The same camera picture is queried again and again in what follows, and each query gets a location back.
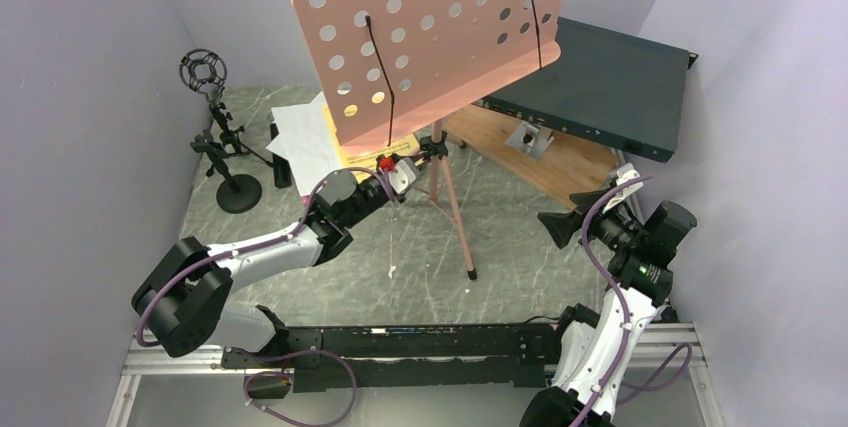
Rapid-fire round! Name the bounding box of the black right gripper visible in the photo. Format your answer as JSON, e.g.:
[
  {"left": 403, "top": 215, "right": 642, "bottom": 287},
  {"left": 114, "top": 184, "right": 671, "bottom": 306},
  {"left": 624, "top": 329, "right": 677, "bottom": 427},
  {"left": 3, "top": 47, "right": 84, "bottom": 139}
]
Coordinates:
[{"left": 538, "top": 187, "right": 645, "bottom": 250}]

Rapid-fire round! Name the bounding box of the yellow sheet music page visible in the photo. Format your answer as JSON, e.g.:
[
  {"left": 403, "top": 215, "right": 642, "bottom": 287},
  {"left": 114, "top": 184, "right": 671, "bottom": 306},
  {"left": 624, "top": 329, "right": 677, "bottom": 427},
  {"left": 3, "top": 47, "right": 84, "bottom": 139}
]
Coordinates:
[{"left": 322, "top": 104, "right": 420, "bottom": 170}]

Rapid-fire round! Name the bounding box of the grey paper sheet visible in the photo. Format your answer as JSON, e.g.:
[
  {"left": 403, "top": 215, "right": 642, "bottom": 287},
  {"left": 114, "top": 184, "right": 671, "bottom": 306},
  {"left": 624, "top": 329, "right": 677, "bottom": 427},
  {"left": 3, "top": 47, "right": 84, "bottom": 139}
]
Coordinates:
[{"left": 266, "top": 92, "right": 342, "bottom": 197}]

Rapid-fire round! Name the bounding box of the black silver handheld microphone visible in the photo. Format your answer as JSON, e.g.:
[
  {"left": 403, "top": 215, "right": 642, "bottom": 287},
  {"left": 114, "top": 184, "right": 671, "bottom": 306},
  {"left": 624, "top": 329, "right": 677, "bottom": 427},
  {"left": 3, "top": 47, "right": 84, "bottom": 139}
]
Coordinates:
[{"left": 267, "top": 113, "right": 292, "bottom": 189}]

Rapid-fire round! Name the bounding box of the black round-base mic stand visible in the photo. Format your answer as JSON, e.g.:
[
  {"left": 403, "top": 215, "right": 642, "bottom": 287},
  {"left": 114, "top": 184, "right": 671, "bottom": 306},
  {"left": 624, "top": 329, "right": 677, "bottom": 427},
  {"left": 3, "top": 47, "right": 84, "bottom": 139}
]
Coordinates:
[{"left": 190, "top": 129, "right": 262, "bottom": 214}]

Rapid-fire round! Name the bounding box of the pink tripod music stand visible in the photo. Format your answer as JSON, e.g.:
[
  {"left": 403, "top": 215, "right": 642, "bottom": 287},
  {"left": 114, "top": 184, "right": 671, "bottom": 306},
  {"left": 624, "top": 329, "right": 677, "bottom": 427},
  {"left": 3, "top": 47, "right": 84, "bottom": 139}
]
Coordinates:
[{"left": 290, "top": 0, "right": 574, "bottom": 282}]

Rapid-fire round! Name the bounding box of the black tripod mic stand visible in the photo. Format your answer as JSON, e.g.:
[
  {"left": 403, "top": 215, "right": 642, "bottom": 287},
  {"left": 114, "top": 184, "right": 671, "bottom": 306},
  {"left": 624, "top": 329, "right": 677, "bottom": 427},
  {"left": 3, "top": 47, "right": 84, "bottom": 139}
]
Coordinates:
[{"left": 179, "top": 48, "right": 273, "bottom": 167}]

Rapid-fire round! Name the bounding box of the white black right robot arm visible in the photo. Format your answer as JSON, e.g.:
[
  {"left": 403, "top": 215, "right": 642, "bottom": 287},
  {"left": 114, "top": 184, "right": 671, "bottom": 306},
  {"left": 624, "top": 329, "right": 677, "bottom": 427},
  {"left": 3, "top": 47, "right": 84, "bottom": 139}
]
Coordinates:
[{"left": 520, "top": 178, "right": 697, "bottom": 426}]

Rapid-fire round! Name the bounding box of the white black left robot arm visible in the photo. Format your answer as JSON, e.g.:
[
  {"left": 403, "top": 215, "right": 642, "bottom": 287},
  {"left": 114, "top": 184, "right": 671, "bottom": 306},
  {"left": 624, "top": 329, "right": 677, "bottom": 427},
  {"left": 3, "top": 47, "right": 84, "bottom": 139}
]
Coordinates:
[{"left": 131, "top": 161, "right": 420, "bottom": 367}]

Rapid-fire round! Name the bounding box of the wooden board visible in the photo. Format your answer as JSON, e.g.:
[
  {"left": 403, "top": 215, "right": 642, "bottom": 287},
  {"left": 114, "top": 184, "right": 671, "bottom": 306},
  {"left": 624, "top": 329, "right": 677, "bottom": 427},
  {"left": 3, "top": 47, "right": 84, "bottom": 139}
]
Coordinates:
[{"left": 444, "top": 105, "right": 620, "bottom": 208}]

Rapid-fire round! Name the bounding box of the dark teal rack unit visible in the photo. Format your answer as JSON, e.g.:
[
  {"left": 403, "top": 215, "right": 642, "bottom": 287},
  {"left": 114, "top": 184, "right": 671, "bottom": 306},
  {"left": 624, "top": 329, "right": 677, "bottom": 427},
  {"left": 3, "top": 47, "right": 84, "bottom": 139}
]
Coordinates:
[{"left": 476, "top": 17, "right": 699, "bottom": 163}]

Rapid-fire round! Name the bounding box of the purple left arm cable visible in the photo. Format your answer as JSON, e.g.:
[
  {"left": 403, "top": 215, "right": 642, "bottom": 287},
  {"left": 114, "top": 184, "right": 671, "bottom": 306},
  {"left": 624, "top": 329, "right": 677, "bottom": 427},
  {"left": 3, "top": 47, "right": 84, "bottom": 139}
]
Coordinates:
[{"left": 134, "top": 165, "right": 399, "bottom": 427}]

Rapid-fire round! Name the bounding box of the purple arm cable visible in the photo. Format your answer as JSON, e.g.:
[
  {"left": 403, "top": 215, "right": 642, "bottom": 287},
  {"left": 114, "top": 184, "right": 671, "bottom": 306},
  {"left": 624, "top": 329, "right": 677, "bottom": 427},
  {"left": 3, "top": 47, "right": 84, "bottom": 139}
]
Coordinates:
[
  {"left": 134, "top": 165, "right": 399, "bottom": 427},
  {"left": 563, "top": 175, "right": 694, "bottom": 427}
]

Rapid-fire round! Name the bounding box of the silver metal bracket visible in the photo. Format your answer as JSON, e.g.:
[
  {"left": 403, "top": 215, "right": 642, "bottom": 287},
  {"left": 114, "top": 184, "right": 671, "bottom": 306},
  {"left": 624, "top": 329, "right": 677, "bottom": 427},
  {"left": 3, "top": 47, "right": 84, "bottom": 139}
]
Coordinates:
[{"left": 506, "top": 121, "right": 554, "bottom": 160}]

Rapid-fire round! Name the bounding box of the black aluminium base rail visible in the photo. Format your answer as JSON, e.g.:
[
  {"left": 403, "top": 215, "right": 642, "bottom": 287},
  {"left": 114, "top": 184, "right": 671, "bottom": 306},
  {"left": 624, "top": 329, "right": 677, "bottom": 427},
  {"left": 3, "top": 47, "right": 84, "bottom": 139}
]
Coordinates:
[{"left": 105, "top": 321, "right": 723, "bottom": 427}]

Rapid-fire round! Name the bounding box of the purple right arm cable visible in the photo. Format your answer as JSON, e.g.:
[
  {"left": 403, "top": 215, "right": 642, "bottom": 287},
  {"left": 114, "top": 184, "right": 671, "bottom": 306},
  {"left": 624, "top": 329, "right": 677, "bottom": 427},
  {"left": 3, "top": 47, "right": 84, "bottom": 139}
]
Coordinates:
[{"left": 563, "top": 175, "right": 694, "bottom": 427}]

